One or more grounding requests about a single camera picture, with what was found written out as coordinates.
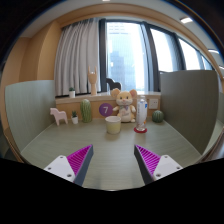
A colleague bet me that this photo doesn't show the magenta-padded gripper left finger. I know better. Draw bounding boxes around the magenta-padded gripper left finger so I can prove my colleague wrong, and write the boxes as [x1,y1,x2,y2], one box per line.
[43,143,95,187]

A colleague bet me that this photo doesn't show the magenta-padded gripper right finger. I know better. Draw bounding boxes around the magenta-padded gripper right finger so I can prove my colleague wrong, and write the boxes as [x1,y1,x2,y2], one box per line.
[133,143,184,186]

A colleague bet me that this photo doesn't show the clear plastic water bottle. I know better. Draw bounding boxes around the clear plastic water bottle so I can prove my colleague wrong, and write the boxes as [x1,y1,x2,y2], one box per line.
[135,95,148,132]

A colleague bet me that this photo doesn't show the flat round red coaster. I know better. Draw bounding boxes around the flat round red coaster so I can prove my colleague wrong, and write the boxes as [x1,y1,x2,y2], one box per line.
[133,126,148,134]

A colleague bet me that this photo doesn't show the round green cactus ornament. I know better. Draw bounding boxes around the round green cactus ornament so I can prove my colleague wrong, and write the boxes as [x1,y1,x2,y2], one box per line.
[151,109,165,124]

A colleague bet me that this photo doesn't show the pink horse figurine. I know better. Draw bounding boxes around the pink horse figurine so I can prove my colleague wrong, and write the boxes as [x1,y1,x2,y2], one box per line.
[49,107,69,127]

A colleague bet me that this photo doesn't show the tall green cactus ornament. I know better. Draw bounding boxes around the tall green cactus ornament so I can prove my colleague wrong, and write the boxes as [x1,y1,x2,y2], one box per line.
[79,98,93,124]

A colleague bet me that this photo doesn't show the wooden desk ledge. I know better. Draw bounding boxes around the wooden desk ledge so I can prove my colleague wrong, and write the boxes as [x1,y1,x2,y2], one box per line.
[54,91,162,121]

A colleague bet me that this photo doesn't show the translucent white plastic cup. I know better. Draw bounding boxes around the translucent white plastic cup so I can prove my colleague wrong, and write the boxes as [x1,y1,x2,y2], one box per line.
[104,115,122,135]

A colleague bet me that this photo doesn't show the grey-green desk partition panel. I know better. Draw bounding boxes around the grey-green desk partition panel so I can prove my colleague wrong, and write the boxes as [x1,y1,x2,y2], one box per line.
[3,79,57,154]
[159,69,221,156]

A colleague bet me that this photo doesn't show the cream plush mouse toy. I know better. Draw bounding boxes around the cream plush mouse toy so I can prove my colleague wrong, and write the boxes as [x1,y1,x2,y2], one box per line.
[110,88,138,124]

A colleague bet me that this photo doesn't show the round purple number sticker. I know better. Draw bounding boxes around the round purple number sticker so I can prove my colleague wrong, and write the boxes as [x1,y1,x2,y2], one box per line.
[98,102,114,117]

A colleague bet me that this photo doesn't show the wooden hand model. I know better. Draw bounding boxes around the wooden hand model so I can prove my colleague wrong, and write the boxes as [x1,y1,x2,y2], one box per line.
[87,65,99,97]

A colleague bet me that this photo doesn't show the dark horse figurine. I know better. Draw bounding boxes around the dark horse figurine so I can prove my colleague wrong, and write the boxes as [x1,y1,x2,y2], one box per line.
[105,77,122,92]

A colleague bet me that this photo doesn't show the white pleated curtain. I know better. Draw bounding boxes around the white pleated curtain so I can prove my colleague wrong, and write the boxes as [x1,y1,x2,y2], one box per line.
[53,18,102,98]

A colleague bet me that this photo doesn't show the dark-framed window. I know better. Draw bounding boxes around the dark-framed window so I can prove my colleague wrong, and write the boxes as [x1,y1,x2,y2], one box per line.
[98,18,214,94]

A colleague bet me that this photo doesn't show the ceiling lights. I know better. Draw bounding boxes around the ceiling lights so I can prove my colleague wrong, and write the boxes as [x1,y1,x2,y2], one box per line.
[102,0,224,70]

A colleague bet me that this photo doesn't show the white wall socket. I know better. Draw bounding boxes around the white wall socket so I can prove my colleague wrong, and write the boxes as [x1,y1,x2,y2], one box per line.
[148,98,160,110]

